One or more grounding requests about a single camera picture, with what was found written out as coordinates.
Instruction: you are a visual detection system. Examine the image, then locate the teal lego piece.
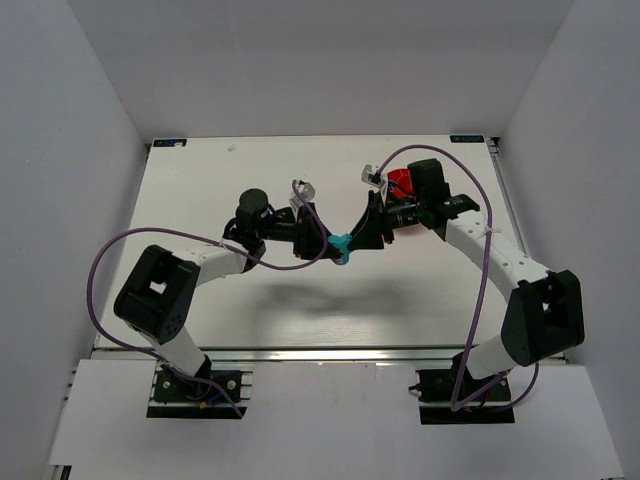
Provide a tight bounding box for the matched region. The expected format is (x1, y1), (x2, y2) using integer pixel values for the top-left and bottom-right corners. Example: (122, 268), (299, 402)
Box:
(328, 234), (352, 265)

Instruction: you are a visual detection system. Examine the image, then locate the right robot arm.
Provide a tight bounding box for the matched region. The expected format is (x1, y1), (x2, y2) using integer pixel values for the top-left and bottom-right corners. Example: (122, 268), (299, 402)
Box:
(343, 159), (585, 381)

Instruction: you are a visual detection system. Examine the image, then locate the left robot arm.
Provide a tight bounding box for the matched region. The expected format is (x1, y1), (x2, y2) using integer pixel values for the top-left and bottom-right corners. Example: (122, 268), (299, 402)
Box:
(114, 181), (342, 379)

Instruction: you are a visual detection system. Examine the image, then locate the orange round divided container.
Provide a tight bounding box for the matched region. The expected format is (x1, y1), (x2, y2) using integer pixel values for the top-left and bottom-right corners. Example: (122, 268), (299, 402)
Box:
(385, 168), (420, 230)

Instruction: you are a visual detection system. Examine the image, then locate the right corner label sticker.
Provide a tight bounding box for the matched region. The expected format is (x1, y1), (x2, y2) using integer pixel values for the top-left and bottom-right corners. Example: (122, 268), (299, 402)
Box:
(449, 134), (485, 144)

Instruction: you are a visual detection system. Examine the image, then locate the corner label sticker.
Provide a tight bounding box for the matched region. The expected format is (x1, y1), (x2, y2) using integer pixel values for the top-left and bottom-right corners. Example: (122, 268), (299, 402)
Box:
(449, 134), (485, 144)
(152, 138), (187, 148)

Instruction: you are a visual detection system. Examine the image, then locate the left corner label sticker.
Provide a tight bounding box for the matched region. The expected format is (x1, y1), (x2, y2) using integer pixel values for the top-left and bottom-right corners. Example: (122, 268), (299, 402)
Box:
(152, 138), (187, 148)

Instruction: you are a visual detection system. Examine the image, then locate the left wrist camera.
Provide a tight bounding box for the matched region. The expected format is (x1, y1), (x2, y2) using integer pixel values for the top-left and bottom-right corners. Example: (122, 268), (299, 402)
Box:
(289, 179), (315, 216)

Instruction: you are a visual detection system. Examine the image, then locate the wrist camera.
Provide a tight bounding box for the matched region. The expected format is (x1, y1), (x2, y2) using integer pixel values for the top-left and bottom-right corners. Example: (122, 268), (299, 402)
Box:
(289, 179), (315, 216)
(361, 164), (388, 201)

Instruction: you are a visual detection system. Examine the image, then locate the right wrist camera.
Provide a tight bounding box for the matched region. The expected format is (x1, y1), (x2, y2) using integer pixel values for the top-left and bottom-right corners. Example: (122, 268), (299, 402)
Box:
(361, 164), (388, 201)

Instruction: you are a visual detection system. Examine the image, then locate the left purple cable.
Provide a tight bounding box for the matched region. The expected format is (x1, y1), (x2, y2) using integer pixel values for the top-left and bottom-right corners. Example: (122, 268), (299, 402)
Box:
(86, 182), (334, 419)

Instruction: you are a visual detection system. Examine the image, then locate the purple cable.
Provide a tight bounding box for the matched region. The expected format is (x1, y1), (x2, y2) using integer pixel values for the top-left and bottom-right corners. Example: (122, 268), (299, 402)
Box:
(86, 182), (334, 419)
(377, 144), (541, 414)

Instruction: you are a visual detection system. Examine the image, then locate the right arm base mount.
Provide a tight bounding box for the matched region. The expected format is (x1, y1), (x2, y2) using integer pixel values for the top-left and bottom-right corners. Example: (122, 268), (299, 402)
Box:
(409, 367), (516, 427)

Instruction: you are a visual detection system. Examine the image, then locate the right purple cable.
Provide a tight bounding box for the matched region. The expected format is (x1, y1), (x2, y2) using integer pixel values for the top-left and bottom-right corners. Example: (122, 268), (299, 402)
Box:
(377, 144), (541, 414)

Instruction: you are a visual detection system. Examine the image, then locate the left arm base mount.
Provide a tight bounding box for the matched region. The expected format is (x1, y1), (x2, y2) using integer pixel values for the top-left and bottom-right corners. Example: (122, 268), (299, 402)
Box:
(146, 366), (253, 420)

